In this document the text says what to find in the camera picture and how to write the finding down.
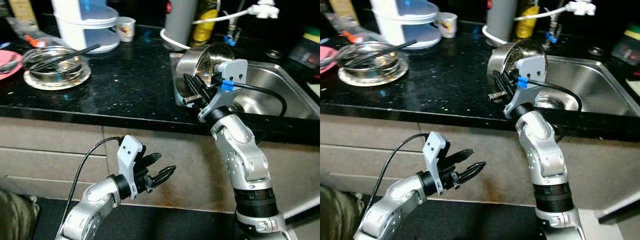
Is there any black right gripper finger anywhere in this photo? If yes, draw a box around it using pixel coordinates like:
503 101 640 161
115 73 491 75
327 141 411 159
497 75 521 102
187 80 213 107
492 70 513 93
182 73 206 96

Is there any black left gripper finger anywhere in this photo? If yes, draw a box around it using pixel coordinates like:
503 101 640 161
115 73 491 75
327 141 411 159
444 148 476 167
142 152 164 169
456 161 487 188
150 165 177 189

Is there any steel saucepan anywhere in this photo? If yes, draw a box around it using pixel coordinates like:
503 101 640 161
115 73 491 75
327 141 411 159
175 44 236 107
486 39 547 102

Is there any pink plate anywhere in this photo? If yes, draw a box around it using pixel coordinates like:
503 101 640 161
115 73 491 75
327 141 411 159
320 46 340 75
0 50 23 81

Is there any grey kitchen cabinet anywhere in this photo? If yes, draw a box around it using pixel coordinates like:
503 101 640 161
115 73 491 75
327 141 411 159
0 117 321 216
320 115 640 208

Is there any yellow oil bottle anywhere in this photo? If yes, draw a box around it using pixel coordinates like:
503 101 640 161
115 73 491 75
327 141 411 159
515 0 542 41
192 0 221 47

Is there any blue tap valve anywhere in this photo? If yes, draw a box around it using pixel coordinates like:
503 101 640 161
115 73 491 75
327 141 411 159
545 25 561 45
224 27 243 47

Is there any grey electric kettle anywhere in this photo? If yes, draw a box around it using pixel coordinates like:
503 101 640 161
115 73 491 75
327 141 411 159
485 0 518 43
164 0 198 48

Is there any stainless steel sink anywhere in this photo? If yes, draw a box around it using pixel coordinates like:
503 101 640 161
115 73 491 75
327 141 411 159
487 47 640 118
170 52 321 121

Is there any white cup cartoon print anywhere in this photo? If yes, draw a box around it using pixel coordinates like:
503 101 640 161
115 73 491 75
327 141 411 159
115 16 137 42
436 12 458 39

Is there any white tap filter fitting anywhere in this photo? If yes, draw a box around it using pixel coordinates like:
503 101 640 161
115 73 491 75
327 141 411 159
565 0 597 17
247 0 280 20

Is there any black sponge holder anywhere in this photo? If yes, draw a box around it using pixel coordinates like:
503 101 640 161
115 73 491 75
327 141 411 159
612 35 640 66
287 37 321 68

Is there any white tiered storage tower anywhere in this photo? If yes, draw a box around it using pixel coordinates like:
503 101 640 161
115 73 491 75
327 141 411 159
370 0 442 49
52 0 121 53

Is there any grey green woven sack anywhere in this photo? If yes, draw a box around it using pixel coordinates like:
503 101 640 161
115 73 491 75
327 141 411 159
0 189 41 240
320 185 353 240

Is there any wide steel bowl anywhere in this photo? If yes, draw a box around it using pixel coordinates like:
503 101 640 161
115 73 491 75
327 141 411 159
22 46 86 83
336 41 401 76

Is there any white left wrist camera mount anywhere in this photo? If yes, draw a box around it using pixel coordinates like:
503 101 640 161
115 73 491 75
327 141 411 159
116 135 145 200
422 131 448 196

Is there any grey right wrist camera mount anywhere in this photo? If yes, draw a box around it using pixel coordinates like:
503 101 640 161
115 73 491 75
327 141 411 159
197 59 249 123
503 55 548 120

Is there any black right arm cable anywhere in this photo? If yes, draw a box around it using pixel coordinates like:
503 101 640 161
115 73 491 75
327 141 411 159
232 82 288 118
527 79 583 113

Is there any white hose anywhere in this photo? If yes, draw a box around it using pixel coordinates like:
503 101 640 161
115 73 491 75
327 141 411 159
160 9 261 51
481 5 581 47

